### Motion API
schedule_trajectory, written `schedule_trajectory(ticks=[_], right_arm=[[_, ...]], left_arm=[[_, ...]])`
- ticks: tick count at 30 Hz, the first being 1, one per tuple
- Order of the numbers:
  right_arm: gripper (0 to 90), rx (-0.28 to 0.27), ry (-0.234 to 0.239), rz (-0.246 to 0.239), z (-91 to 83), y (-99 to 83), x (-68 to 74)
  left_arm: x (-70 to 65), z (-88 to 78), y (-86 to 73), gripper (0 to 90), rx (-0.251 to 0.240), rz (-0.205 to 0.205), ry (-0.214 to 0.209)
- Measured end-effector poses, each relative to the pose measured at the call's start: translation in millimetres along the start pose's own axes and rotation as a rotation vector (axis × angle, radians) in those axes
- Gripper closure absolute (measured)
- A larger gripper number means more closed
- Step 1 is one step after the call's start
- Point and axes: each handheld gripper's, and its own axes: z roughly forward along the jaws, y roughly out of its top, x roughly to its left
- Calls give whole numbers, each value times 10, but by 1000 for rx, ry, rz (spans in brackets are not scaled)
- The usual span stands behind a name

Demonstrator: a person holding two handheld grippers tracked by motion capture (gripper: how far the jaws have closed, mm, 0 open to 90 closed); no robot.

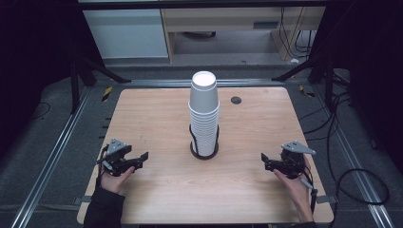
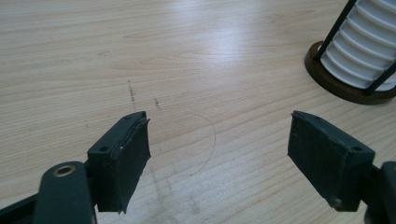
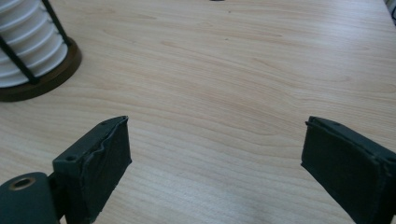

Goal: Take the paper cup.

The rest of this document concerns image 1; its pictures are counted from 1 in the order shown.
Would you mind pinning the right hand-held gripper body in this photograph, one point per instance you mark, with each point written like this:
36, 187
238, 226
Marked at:
294, 160

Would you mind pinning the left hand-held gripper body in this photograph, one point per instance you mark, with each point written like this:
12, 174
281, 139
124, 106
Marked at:
115, 148

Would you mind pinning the stack of white paper cups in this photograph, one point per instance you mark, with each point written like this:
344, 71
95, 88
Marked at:
204, 104

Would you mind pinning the person's left hand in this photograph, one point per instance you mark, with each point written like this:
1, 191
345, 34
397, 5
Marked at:
112, 183

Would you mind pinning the person's right hand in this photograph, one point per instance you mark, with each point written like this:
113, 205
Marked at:
296, 190

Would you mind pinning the yellow black tape strip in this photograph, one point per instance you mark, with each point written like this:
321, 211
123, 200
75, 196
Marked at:
107, 93
306, 91

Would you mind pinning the black round table grommet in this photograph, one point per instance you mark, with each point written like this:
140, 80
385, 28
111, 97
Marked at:
236, 100

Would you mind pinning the black metal stand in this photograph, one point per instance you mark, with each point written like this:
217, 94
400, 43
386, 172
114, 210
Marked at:
329, 82
74, 88

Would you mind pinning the small white plug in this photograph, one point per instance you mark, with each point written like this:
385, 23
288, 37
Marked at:
294, 60

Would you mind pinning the white cabinet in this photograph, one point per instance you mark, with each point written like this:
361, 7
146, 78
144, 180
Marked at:
126, 34

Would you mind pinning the light wooden desk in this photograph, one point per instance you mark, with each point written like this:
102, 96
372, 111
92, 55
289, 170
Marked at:
221, 19

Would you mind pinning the grey table bracket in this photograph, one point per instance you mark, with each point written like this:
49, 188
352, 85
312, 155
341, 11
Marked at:
85, 199
326, 199

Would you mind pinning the long metal floor rail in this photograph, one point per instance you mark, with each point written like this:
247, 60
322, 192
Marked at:
47, 164
358, 177

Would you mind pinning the short metal floor rail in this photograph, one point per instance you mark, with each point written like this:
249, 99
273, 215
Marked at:
158, 83

